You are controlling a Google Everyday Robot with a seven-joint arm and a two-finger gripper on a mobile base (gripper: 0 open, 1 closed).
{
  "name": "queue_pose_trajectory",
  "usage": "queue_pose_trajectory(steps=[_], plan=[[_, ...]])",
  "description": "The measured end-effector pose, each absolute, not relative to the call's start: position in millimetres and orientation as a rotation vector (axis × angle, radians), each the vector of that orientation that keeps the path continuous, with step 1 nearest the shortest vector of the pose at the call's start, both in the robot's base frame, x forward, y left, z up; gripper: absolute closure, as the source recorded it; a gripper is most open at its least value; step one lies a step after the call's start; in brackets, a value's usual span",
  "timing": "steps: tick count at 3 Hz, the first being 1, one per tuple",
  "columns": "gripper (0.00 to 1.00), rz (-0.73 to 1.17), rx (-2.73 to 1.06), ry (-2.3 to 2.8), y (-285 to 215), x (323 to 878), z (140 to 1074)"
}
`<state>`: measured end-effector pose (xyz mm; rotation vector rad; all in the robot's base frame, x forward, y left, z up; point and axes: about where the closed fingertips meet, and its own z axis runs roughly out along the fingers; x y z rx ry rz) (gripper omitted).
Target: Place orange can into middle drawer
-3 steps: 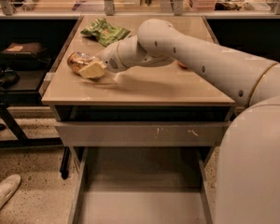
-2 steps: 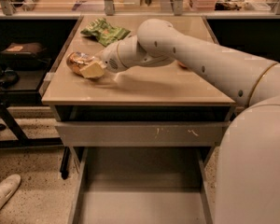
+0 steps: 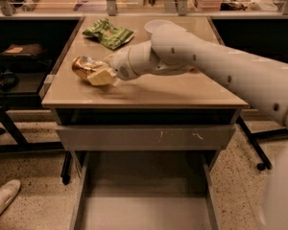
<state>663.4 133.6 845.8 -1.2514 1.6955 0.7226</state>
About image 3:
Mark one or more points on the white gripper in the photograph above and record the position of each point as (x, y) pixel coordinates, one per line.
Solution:
(121, 63)

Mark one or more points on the crushed orange soda can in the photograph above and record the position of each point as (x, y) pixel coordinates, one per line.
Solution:
(85, 66)

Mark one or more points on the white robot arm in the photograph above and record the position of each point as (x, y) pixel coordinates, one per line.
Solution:
(260, 82)

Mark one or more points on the grey top drawer front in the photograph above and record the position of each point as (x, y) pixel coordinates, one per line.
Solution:
(130, 137)

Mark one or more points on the beige drawer cabinet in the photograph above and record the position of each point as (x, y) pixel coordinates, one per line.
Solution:
(190, 99)

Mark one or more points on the open grey middle drawer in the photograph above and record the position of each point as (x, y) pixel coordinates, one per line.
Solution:
(145, 190)

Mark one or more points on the green chip bag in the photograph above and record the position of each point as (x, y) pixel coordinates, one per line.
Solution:
(108, 35)

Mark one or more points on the white bowl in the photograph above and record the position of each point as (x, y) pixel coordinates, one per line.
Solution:
(152, 25)

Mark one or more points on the black headphones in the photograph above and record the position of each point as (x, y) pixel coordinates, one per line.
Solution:
(8, 80)

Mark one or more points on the white shoe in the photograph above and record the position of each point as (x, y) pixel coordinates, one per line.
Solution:
(8, 193)

